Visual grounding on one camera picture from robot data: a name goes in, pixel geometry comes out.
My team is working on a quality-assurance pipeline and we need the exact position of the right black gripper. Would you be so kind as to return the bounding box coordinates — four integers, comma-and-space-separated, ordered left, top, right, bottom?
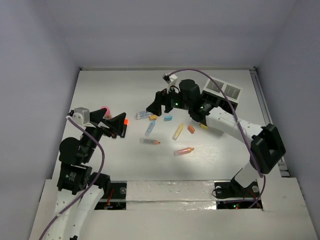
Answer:
146, 83, 192, 117

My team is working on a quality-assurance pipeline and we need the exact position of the pink cap marker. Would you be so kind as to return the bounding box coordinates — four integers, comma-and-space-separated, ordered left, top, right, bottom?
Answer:
101, 106, 112, 119

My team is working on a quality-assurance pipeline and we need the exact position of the light blue marker cap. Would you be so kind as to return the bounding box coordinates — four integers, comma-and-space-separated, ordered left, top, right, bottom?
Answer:
164, 116, 173, 122

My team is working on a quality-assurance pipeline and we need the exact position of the clear blue cap bottle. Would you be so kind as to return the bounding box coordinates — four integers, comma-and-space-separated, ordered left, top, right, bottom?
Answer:
136, 111, 153, 120

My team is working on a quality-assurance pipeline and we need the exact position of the light blue marker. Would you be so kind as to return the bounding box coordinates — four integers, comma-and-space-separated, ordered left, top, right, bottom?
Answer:
144, 120, 156, 137

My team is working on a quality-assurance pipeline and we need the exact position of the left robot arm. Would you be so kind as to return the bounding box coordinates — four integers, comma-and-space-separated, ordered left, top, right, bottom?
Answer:
40, 107, 126, 240

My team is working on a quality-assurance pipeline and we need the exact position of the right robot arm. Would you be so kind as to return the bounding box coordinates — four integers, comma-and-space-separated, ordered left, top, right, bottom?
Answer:
146, 79, 286, 199

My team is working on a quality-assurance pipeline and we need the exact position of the yellow marker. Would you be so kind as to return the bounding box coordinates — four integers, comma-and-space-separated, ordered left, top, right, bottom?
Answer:
172, 123, 184, 141

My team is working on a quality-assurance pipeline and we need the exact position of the dark orange marker cap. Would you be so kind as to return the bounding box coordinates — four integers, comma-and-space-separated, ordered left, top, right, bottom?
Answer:
187, 125, 195, 134

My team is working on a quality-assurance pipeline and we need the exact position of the orange tip clear marker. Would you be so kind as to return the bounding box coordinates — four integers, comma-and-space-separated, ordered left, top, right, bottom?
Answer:
139, 138, 161, 145

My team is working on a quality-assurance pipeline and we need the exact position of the yellow marker cap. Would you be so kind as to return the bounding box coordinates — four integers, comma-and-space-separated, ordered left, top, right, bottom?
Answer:
200, 123, 208, 130

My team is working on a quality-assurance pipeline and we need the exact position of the red orange marker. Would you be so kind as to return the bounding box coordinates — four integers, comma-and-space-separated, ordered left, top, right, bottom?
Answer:
173, 147, 195, 157

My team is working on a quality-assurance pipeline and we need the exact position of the black and white organizer box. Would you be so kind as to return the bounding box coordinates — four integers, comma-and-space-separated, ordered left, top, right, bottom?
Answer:
201, 77, 243, 114

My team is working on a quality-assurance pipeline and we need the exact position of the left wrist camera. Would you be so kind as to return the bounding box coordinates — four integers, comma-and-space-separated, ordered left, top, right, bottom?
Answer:
71, 107, 90, 126

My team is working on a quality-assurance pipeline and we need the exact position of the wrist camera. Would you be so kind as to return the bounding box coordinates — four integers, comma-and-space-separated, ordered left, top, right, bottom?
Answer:
71, 107, 90, 126
162, 74, 178, 93

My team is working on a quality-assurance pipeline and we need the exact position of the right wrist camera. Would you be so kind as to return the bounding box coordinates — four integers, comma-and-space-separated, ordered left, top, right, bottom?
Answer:
162, 74, 178, 93

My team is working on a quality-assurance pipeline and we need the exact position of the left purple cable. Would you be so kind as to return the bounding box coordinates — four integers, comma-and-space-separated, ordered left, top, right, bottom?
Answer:
38, 116, 106, 240

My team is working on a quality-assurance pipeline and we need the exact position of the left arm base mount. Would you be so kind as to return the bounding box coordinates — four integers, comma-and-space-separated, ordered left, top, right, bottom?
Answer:
94, 181, 127, 210

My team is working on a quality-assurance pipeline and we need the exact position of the aluminium rail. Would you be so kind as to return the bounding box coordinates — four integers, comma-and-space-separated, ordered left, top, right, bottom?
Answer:
249, 67, 291, 178

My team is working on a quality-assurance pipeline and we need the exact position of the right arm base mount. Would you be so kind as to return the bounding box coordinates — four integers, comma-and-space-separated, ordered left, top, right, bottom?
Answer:
211, 181, 263, 210

